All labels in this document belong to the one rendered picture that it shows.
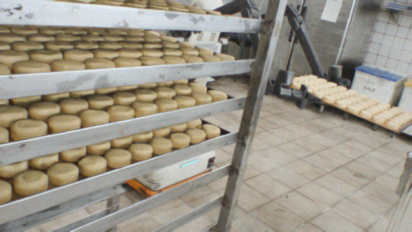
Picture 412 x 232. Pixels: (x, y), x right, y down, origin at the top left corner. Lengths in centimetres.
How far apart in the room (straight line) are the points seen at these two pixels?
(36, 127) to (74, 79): 10
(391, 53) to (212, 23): 530
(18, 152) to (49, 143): 4
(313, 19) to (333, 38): 39
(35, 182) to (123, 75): 21
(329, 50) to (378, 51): 97
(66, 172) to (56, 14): 27
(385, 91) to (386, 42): 94
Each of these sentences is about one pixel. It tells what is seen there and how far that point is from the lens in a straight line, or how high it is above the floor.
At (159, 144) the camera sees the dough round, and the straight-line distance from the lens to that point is 80.
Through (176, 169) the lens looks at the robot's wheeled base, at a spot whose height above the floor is 23.
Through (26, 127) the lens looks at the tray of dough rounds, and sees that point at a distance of 60.
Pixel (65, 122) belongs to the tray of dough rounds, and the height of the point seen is 115.
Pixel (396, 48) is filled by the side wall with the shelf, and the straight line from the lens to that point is 593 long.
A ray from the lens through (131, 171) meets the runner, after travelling 70.
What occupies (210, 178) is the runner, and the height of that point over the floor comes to 96.
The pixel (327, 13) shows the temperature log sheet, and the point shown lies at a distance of 531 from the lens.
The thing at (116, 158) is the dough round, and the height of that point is 106.
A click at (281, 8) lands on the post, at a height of 137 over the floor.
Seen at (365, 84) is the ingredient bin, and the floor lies 56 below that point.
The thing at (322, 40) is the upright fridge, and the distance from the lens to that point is 532.
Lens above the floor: 139
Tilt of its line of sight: 19 degrees down
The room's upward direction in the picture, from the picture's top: 11 degrees clockwise
